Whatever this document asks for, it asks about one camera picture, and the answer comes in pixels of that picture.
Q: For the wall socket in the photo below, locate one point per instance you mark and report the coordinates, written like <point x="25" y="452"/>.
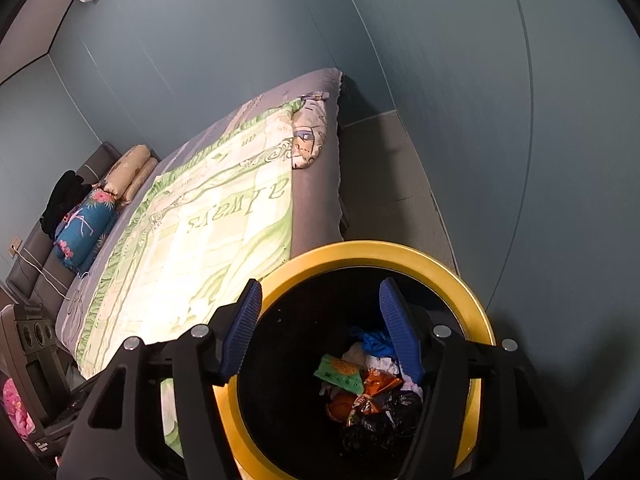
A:
<point x="16" y="247"/>

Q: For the blue plastic bag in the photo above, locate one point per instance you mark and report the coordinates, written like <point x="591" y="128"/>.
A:
<point x="375" y="342"/>

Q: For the triangular dark orange wrapper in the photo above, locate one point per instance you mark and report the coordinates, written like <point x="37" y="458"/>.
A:
<point x="367" y="407"/>

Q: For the grey bed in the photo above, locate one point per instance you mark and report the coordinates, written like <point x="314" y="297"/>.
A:
<point x="320" y="200"/>

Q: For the pile of black clothes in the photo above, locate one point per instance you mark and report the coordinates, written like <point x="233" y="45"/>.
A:
<point x="62" y="200"/>

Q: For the folded beige quilt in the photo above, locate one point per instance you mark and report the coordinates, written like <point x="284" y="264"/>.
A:
<point x="127" y="170"/>

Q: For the cartoon printed cloth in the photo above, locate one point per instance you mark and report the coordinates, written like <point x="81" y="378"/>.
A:
<point x="307" y="135"/>

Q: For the black trash bin yellow rim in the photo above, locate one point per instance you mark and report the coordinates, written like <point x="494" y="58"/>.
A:
<point x="350" y="252"/>

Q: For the white tissue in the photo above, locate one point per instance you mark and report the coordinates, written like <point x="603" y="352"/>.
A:
<point x="380" y="362"/>

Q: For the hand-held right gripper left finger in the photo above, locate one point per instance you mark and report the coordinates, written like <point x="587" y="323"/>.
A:
<point x="242" y="330"/>

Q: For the grey padded headboard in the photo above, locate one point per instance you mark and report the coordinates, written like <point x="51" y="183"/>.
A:
<point x="35" y="260"/>

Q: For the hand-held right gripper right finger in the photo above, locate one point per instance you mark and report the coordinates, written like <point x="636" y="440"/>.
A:
<point x="400" y="330"/>

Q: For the green snack packet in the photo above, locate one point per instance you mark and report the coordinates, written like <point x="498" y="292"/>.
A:
<point x="340" y="372"/>

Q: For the dark chair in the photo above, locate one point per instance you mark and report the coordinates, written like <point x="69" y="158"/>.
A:
<point x="35" y="335"/>

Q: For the black plastic bag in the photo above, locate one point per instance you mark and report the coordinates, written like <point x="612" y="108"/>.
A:
<point x="395" y="420"/>

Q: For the green floral blanket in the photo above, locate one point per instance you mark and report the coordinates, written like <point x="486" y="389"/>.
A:
<point x="215" y="240"/>

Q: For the folded blue floral quilt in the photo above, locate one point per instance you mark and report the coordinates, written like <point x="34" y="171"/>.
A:
<point x="82" y="230"/>

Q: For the pink cloth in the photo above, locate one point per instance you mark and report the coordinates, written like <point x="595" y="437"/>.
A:
<point x="15" y="405"/>

